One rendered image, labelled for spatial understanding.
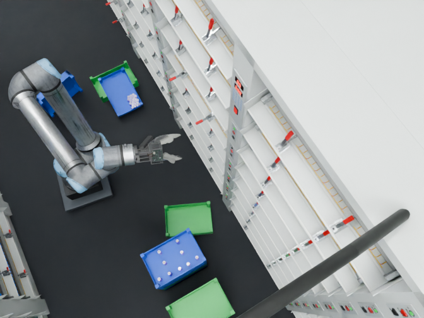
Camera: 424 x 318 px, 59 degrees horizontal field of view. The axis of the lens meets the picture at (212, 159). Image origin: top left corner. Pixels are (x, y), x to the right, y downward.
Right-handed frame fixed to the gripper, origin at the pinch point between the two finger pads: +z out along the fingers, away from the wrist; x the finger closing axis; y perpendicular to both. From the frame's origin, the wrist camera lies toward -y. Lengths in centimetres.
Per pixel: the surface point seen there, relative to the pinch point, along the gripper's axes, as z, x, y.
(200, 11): 7, 58, 19
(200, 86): 10.9, 25.4, -3.4
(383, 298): 32, 1, 97
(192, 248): 6, -70, -11
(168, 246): -7, -69, -15
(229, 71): 11, 42, 36
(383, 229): 21, 29, 103
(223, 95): 13.6, 29.2, 22.5
